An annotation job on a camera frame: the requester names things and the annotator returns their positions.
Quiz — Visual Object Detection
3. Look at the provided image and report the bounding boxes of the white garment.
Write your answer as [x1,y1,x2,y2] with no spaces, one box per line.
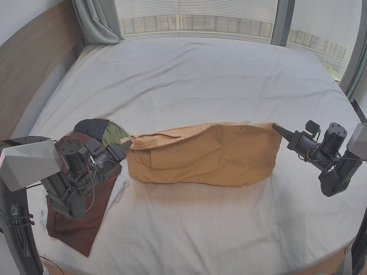
[39,176,131,228]

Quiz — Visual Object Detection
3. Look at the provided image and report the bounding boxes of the brown shorts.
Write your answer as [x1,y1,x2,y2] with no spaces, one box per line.
[46,132,122,258]

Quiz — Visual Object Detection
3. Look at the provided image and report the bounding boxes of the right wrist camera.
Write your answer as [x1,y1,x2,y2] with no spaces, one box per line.
[305,120,321,138]

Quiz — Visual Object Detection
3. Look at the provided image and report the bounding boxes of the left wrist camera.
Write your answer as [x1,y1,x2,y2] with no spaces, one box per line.
[85,139,101,154]

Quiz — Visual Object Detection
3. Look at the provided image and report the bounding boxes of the grey-green curtain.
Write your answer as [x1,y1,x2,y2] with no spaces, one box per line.
[69,0,127,45]

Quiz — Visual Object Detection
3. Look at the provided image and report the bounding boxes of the window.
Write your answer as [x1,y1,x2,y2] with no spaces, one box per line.
[110,0,367,104]

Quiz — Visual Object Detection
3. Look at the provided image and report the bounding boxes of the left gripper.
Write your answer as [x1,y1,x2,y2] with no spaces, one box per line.
[99,140,133,168]

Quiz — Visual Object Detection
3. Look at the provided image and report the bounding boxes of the bed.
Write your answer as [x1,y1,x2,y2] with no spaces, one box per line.
[0,0,365,275]

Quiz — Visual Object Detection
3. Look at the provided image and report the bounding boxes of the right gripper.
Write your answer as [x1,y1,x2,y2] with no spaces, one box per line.
[272,124,319,155]

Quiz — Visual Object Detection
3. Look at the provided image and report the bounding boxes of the green garment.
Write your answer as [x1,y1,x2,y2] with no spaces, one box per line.
[102,122,129,148]

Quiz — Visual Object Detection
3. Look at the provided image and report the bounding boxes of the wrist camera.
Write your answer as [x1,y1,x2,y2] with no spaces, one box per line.
[305,120,321,138]
[85,139,101,154]

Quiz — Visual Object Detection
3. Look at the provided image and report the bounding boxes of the tan shorts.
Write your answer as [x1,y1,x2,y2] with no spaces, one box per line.
[120,121,283,188]

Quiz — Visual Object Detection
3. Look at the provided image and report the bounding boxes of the black garment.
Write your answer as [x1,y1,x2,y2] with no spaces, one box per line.
[74,119,111,144]

